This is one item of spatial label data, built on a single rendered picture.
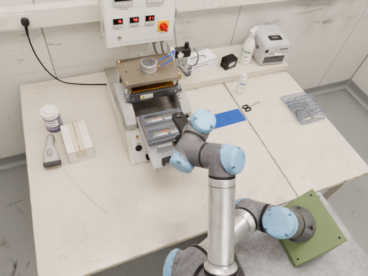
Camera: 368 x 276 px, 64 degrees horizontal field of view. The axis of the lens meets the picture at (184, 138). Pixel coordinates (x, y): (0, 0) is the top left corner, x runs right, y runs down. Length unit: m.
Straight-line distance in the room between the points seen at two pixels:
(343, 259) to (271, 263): 0.33
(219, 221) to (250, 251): 0.59
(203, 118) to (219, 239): 0.34
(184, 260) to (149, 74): 0.82
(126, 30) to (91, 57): 0.54
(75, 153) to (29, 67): 0.67
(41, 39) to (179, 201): 1.13
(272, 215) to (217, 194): 0.44
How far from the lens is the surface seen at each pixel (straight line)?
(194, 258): 1.00
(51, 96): 1.88
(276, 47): 2.09
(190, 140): 0.86
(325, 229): 1.38
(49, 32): 1.82
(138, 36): 1.49
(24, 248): 2.26
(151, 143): 1.28
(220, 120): 1.74
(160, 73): 1.42
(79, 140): 1.52
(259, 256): 1.41
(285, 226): 1.19
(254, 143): 1.70
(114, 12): 1.40
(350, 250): 1.61
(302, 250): 1.41
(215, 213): 0.82
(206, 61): 1.93
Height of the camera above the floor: 2.03
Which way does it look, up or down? 52 degrees down
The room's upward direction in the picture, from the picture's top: 10 degrees clockwise
